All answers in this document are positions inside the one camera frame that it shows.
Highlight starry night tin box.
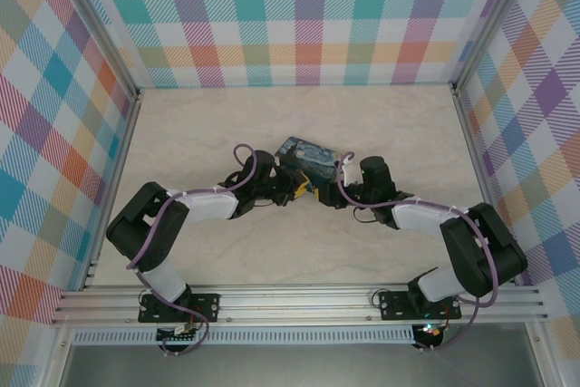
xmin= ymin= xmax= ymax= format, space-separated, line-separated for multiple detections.
xmin=274 ymin=135 xmax=348 ymax=189

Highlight black right controller board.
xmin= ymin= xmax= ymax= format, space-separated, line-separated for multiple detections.
xmin=414 ymin=322 xmax=448 ymax=350

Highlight black controller board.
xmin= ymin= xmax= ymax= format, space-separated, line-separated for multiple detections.
xmin=414 ymin=322 xmax=448 ymax=350
xmin=156 ymin=325 xmax=200 ymax=343

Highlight grey metal sheet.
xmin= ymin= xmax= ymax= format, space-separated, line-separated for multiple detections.
xmin=58 ymin=343 xmax=545 ymax=387

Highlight black left controller board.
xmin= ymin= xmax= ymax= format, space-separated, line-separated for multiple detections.
xmin=156 ymin=325 xmax=200 ymax=343

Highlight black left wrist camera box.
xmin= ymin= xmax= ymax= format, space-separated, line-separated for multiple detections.
xmin=271 ymin=167 xmax=303 ymax=208

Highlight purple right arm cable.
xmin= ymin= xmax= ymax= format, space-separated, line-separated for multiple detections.
xmin=333 ymin=158 xmax=503 ymax=354

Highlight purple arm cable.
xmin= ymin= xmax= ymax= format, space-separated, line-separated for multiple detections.
xmin=124 ymin=143 xmax=260 ymax=358
xmin=333 ymin=158 xmax=503 ymax=354

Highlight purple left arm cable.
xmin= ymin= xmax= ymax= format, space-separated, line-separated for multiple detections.
xmin=124 ymin=143 xmax=260 ymax=358

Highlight aluminium right floor rail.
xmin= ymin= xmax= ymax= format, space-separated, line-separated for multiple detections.
xmin=452 ymin=87 xmax=522 ymax=288

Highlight aluminium floor rail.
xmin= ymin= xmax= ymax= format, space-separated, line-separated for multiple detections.
xmin=79 ymin=90 xmax=144 ymax=291
xmin=452 ymin=87 xmax=522 ymax=288

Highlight aluminium base rail beam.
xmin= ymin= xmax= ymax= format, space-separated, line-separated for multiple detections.
xmin=49 ymin=285 xmax=552 ymax=328

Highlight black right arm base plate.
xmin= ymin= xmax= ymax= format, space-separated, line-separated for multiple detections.
xmin=378 ymin=289 xmax=463 ymax=321

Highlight aluminium left floor rail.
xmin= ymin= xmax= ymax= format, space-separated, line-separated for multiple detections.
xmin=79 ymin=90 xmax=144 ymax=291

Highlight slotted grey cable duct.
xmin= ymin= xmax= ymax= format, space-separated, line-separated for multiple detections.
xmin=72 ymin=325 xmax=416 ymax=346

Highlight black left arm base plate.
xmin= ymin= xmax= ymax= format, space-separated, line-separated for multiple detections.
xmin=138 ymin=291 xmax=222 ymax=324

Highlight aluminium right frame post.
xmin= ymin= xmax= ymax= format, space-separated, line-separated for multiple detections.
xmin=450 ymin=0 xmax=540 ymax=93

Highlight aluminium frame post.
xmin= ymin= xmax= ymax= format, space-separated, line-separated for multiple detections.
xmin=47 ymin=0 xmax=141 ymax=102
xmin=450 ymin=0 xmax=540 ymax=93

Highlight aluminium left frame post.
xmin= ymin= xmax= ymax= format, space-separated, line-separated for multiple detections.
xmin=47 ymin=0 xmax=141 ymax=102

